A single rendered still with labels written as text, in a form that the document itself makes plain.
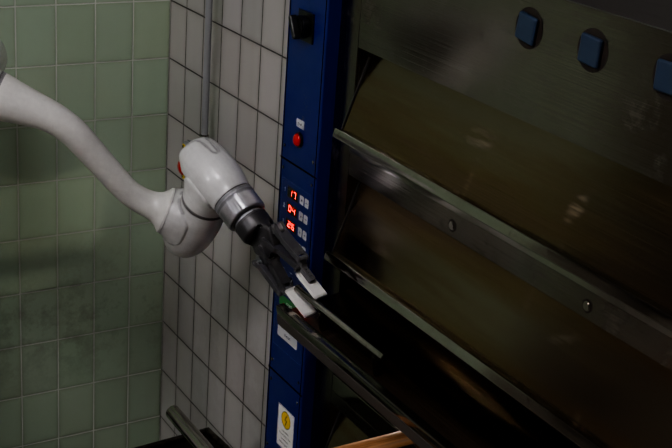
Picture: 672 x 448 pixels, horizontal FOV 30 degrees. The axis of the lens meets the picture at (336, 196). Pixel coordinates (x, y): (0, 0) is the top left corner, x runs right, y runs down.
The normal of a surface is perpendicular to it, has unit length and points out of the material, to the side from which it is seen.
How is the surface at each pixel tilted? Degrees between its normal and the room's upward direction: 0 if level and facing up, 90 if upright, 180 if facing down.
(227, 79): 90
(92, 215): 90
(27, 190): 90
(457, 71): 90
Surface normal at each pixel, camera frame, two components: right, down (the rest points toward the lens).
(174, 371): -0.86, 0.11
